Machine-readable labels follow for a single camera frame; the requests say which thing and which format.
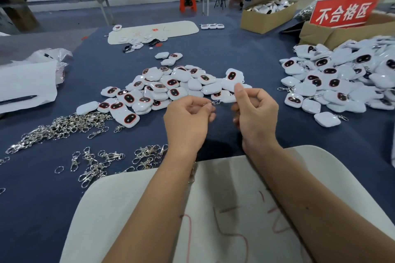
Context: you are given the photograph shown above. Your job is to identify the person's left forearm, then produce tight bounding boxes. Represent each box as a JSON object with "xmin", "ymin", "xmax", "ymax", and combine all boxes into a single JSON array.
[{"xmin": 104, "ymin": 149, "xmax": 198, "ymax": 263}]

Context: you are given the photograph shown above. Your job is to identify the open cardboard box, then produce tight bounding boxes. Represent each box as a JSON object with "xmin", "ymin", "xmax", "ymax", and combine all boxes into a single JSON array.
[{"xmin": 240, "ymin": 0, "xmax": 304, "ymax": 34}]

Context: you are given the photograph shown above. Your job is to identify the red plastic stool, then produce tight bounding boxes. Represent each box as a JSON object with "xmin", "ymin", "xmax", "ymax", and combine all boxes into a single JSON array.
[{"xmin": 179, "ymin": 0, "xmax": 198, "ymax": 14}]

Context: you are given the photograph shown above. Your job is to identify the black pen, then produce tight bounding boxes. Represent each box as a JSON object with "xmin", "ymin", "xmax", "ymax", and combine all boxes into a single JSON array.
[{"xmin": 0, "ymin": 95, "xmax": 39, "ymax": 105}]

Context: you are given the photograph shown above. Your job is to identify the person's left hand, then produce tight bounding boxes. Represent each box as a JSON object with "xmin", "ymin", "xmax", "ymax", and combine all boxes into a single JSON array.
[{"xmin": 163, "ymin": 95, "xmax": 217, "ymax": 159}]

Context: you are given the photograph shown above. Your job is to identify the person's right forearm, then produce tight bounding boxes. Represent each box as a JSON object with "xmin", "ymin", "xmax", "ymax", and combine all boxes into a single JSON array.
[{"xmin": 244, "ymin": 141, "xmax": 395, "ymax": 263}]

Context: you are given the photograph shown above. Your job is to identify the flat brown cardboard box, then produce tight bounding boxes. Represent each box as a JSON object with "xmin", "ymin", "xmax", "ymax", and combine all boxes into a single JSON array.
[{"xmin": 299, "ymin": 13, "xmax": 395, "ymax": 50}]

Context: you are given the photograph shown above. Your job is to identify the white foam board red marks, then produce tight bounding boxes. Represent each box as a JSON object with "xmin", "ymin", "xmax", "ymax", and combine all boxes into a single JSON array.
[{"xmin": 60, "ymin": 145, "xmax": 395, "ymax": 263}]

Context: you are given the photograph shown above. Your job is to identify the white paper sheet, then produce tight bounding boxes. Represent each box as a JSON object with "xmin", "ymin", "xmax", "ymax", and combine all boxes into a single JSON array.
[{"xmin": 0, "ymin": 61, "xmax": 59, "ymax": 114}]

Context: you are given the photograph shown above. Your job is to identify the long white foam board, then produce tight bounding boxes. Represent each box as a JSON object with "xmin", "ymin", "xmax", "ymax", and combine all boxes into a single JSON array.
[{"xmin": 107, "ymin": 21, "xmax": 200, "ymax": 45}]

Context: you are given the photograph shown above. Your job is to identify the red sign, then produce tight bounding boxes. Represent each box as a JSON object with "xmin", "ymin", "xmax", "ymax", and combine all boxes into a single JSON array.
[{"xmin": 310, "ymin": 0, "xmax": 385, "ymax": 28}]

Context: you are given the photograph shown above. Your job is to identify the person's right hand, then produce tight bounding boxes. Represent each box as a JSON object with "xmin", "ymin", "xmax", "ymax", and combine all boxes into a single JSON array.
[{"xmin": 231, "ymin": 83, "xmax": 281, "ymax": 156}]

